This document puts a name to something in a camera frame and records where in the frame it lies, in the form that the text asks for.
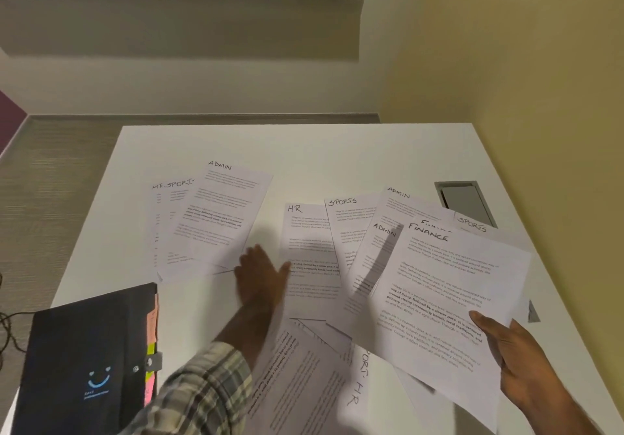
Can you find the person's right hand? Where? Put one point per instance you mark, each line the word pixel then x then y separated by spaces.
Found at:
pixel 524 366

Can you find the person's left hand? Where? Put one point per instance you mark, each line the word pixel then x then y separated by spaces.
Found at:
pixel 261 283

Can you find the pile of white printed papers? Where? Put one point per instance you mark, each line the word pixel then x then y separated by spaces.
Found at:
pixel 214 215

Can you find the white text paper sheet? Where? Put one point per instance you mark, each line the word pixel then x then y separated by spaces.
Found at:
pixel 434 221
pixel 439 278

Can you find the black expanding folder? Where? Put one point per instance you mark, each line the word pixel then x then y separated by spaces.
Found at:
pixel 73 342

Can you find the plaid shirt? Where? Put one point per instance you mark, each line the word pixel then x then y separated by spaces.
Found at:
pixel 195 395

